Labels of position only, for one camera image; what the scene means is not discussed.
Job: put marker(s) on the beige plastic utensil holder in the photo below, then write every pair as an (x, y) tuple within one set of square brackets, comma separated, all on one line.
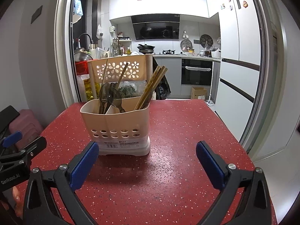
[(117, 121)]

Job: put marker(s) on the white rice cooker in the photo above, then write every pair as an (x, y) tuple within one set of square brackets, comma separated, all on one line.
[(216, 52)]

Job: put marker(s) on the built-in black oven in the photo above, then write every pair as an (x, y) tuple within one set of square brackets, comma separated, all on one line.
[(196, 73)]

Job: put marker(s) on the blue hanging cloth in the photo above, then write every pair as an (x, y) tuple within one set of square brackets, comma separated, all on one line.
[(78, 5)]

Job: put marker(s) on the dark round steamer rack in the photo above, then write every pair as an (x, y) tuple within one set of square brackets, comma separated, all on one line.
[(206, 39)]

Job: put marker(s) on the metal bowl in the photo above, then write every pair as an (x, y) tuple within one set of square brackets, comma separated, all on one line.
[(82, 56)]

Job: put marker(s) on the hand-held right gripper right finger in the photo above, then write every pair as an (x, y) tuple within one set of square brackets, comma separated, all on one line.
[(209, 164)]

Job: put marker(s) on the beige chair flower cutouts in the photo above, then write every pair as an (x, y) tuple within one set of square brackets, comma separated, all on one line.
[(93, 70)]

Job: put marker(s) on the black range hood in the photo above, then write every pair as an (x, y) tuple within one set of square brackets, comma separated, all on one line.
[(155, 28)]

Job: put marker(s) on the black wok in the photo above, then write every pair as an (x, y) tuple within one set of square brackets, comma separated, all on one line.
[(145, 48)]

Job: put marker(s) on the yellow oil bottle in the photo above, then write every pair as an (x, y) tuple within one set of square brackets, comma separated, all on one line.
[(88, 89)]

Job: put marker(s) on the gas stove burner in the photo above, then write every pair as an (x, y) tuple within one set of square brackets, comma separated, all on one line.
[(168, 51)]

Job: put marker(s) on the group of fridge magnets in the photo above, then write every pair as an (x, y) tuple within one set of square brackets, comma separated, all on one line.
[(244, 3)]

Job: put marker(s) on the dark wall switch panel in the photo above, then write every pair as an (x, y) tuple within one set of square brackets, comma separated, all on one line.
[(36, 14)]

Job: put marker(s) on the white refrigerator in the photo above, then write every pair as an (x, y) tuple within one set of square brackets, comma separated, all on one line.
[(236, 75)]

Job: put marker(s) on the white mop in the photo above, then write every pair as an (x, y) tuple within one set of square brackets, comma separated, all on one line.
[(210, 98)]

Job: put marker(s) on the white spice shelf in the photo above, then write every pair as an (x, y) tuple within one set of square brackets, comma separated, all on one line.
[(121, 42)]

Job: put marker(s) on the black bag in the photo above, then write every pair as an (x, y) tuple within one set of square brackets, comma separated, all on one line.
[(163, 86)]

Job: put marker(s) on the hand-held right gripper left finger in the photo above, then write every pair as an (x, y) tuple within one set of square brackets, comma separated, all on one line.
[(85, 161)]

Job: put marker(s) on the cardboard box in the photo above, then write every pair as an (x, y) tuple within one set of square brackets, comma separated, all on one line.
[(198, 93)]

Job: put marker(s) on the bag of green vegetables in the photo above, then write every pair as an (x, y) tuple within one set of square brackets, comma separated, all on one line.
[(131, 90)]

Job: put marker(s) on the red plastic basket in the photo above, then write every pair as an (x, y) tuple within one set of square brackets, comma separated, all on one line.
[(82, 68)]

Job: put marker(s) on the black kitchen faucet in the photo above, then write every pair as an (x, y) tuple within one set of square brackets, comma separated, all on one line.
[(84, 35)]

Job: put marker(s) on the pink stool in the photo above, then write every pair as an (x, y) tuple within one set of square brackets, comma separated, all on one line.
[(28, 124)]

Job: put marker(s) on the person's left hand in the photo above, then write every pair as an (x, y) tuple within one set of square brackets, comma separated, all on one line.
[(18, 201)]

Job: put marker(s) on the light round steamer rack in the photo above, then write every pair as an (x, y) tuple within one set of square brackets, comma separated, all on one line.
[(185, 45)]

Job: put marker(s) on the white hanging plastic bag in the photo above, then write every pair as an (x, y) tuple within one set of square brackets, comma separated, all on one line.
[(99, 31)]

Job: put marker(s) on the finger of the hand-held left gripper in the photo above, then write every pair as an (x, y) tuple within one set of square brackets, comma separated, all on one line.
[(14, 137), (35, 145)]

